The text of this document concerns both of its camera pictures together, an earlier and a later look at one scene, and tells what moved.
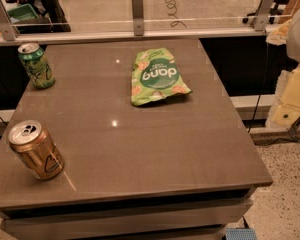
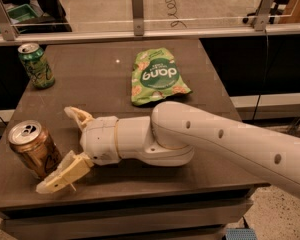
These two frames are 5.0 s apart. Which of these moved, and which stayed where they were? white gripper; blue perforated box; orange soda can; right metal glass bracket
Moved: white gripper
Stayed: orange soda can; blue perforated box; right metal glass bracket
